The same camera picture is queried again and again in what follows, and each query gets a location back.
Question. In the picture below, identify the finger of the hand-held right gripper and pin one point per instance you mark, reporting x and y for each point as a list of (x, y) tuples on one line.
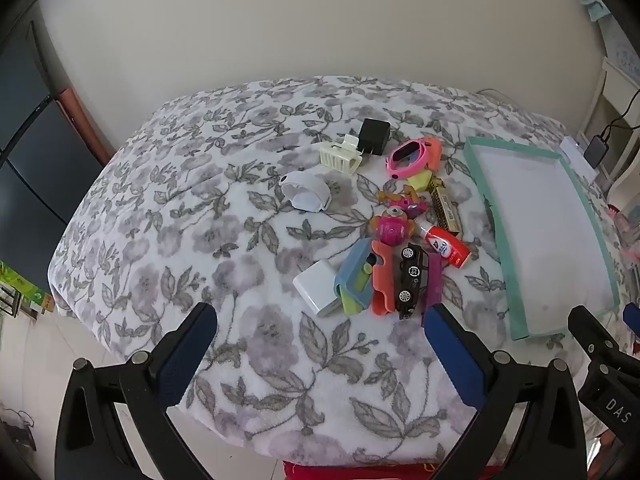
[(632, 317), (592, 337)]

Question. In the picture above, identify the pink smart band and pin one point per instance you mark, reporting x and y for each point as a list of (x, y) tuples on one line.
[(402, 154)]

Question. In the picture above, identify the black toy car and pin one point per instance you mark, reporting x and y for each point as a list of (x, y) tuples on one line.
[(412, 280)]

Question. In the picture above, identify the dark cabinet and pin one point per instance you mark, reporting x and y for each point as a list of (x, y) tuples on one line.
[(30, 170)]

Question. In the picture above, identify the pink toy figure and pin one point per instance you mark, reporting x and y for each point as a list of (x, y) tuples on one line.
[(392, 230)]

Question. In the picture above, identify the white wrist band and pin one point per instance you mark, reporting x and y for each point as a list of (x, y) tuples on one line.
[(310, 197)]

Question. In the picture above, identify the white power adapter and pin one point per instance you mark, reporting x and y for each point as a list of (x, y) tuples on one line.
[(315, 285)]

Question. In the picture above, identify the black wall charger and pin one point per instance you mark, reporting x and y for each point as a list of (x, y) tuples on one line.
[(374, 134)]

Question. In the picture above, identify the red glue bottle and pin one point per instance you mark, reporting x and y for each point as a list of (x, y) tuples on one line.
[(447, 246)]

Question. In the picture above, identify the brown wooden board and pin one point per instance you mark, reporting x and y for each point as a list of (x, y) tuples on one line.
[(82, 125)]

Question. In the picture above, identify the teal cloth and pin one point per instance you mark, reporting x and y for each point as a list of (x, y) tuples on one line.
[(595, 7)]

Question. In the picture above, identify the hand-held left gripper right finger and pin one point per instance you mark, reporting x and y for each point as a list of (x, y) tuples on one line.
[(455, 355)]

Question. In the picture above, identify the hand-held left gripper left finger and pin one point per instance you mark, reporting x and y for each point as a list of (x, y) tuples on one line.
[(185, 355)]

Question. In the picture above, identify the dark grey charger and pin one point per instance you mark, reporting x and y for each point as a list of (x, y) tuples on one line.
[(597, 150)]

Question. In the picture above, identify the cream hair claw clip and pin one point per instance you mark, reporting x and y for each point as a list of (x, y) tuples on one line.
[(337, 160)]

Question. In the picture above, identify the white shelf unit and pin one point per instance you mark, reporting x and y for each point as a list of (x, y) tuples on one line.
[(612, 90)]

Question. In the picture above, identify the gold patterned box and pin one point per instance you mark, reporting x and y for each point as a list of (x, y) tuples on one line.
[(445, 207)]

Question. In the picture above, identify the floral blanket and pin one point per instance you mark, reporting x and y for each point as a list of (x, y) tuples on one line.
[(200, 220)]

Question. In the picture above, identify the pile of colourful toys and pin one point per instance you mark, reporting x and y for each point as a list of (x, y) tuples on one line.
[(625, 225)]

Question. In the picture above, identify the purple plastic comb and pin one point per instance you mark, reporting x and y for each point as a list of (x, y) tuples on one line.
[(434, 280)]

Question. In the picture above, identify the teal rimmed white tray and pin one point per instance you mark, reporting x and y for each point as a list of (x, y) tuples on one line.
[(545, 240)]

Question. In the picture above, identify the green box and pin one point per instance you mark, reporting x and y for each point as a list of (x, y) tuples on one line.
[(20, 285)]

